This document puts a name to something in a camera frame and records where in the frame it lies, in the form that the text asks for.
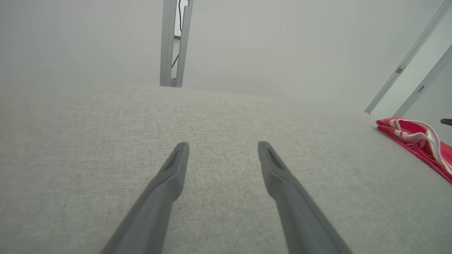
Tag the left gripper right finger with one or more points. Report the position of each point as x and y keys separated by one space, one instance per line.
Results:
x=293 y=204

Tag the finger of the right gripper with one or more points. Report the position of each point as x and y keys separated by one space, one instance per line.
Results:
x=447 y=122

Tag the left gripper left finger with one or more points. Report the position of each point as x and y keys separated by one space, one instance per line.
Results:
x=159 y=197

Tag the red basketball jersey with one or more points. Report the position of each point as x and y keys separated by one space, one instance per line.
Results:
x=409 y=141

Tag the grey fabric upholstered surface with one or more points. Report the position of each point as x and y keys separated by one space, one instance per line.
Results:
x=226 y=116

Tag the grey metal frame post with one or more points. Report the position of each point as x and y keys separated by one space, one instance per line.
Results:
x=167 y=42

